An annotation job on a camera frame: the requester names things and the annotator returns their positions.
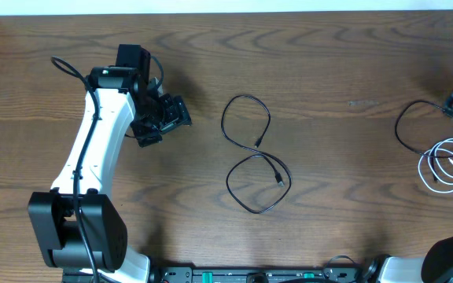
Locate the white usb cable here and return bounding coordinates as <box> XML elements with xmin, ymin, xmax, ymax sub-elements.
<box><xmin>417</xmin><ymin>137</ymin><xmax>453</xmax><ymax>194</ymax></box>

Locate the black usb cable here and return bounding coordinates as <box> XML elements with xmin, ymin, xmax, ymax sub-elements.
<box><xmin>220</xmin><ymin>94</ymin><xmax>293</xmax><ymax>215</ymax></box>
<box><xmin>393</xmin><ymin>99</ymin><xmax>453</xmax><ymax>184</ymax></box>

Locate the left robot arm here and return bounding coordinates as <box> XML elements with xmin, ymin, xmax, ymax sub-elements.
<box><xmin>28</xmin><ymin>44</ymin><xmax>192</xmax><ymax>282</ymax></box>

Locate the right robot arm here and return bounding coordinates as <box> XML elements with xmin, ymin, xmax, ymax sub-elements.
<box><xmin>362</xmin><ymin>91</ymin><xmax>453</xmax><ymax>283</ymax></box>

